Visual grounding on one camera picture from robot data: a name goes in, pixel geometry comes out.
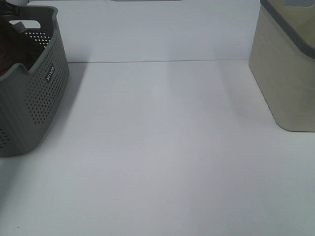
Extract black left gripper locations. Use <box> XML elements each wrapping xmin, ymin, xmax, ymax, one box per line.
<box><xmin>0</xmin><ymin>5</ymin><xmax>20</xmax><ymax>16</ymax></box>

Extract brown towel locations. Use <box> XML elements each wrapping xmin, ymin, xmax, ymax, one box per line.
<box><xmin>0</xmin><ymin>17</ymin><xmax>44</xmax><ymax>75</ymax></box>

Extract grey perforated plastic basket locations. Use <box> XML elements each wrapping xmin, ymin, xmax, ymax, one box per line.
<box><xmin>0</xmin><ymin>6</ymin><xmax>69</xmax><ymax>157</ymax></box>

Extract beige plastic basket grey rim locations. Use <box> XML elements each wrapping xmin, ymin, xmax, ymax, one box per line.
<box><xmin>249</xmin><ymin>0</ymin><xmax>315</xmax><ymax>132</ymax></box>

